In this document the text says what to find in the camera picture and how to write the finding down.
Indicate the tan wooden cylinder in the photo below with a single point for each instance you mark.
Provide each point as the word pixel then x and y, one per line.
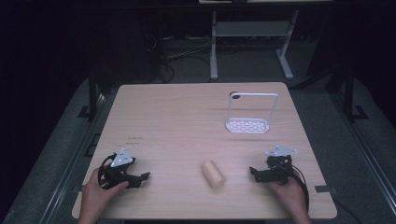
pixel 213 173

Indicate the person's left hand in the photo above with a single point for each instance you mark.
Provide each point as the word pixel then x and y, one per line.
pixel 98 196

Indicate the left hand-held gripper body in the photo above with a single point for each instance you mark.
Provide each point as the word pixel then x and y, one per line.
pixel 120 169

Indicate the black metal post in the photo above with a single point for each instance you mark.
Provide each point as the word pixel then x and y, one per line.
pixel 349 93

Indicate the grey metal desk frame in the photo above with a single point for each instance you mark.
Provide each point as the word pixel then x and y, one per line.
pixel 252 29

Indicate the person's right hand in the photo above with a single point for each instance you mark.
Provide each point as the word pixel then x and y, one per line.
pixel 288 194

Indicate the white metal hanging rack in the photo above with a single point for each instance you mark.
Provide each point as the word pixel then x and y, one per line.
pixel 247 125

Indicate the grey table edge clip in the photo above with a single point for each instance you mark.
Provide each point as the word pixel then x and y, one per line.
pixel 77 188
pixel 323 188

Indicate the black round table grommet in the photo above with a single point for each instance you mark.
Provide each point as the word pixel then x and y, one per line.
pixel 234 95

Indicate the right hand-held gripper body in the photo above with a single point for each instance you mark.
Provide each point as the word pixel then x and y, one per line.
pixel 278 169

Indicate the aluminium floor rail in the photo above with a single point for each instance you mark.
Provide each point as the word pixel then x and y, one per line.
pixel 367 149
pixel 71 161

